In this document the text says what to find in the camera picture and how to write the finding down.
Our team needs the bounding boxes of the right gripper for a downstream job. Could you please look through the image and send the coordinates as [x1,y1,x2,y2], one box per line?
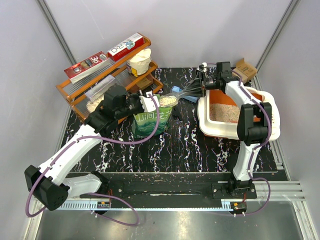
[184,71,221,99]

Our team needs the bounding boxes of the green litter bag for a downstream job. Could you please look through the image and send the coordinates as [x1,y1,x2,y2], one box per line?
[131,106,173,139]

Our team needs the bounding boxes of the clear plastic scoop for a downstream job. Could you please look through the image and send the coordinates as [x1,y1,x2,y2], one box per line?
[159,91,189,107]

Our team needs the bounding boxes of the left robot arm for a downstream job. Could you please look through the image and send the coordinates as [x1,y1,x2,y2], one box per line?
[24,85,151,217]

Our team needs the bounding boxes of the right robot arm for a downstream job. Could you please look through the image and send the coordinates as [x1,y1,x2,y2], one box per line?
[183,61,272,198]

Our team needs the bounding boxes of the blue carton box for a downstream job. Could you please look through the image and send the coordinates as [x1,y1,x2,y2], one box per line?
[171,85,199,103]

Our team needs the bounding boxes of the white orange litter box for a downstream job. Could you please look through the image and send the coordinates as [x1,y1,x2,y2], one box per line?
[196,86,282,142]

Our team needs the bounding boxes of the litter granules in box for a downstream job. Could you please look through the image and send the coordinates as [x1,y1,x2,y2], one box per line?
[209,103,240,123]

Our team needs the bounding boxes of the clear plastic box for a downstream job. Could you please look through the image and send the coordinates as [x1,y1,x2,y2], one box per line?
[84,75,116,99]

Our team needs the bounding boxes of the brown cardboard box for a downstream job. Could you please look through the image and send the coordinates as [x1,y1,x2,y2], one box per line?
[234,58,258,84]

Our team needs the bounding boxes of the red white toothpaste box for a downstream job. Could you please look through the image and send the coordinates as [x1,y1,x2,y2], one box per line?
[107,33,145,62]

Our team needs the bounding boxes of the red silver toothpaste box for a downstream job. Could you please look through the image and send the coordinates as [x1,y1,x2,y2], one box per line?
[64,51,110,83]

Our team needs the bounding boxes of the brown scouring pad pack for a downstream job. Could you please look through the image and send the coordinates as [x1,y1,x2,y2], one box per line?
[136,75,153,91]

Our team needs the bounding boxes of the orange wooden shelf rack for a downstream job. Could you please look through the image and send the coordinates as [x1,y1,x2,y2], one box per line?
[56,35,164,123]

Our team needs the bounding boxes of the white paper bag upper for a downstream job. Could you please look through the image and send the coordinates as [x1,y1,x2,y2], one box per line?
[126,48,152,77]

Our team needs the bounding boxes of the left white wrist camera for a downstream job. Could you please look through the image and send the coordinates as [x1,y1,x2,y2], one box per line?
[139,91,160,113]

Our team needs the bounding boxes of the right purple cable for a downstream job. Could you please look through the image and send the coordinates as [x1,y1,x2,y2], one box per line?
[204,62,273,216]

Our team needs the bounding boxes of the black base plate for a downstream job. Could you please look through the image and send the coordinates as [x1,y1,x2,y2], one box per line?
[101,172,257,200]

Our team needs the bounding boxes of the aluminium rail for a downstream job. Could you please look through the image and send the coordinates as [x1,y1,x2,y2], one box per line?
[56,182,305,214]

